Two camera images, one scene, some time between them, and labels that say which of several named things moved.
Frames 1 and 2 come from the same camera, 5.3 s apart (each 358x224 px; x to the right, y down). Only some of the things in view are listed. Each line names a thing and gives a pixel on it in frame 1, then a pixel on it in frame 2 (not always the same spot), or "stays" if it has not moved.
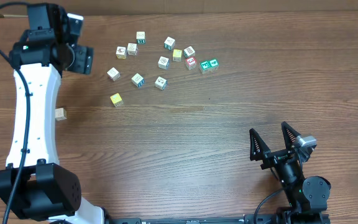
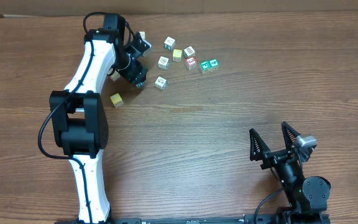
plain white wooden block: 113,74 stays
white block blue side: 163,63 stays
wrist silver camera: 75,21 -> 140,45
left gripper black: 82,60 -> 135,71
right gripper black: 273,157 stays
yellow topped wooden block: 117,100 stays
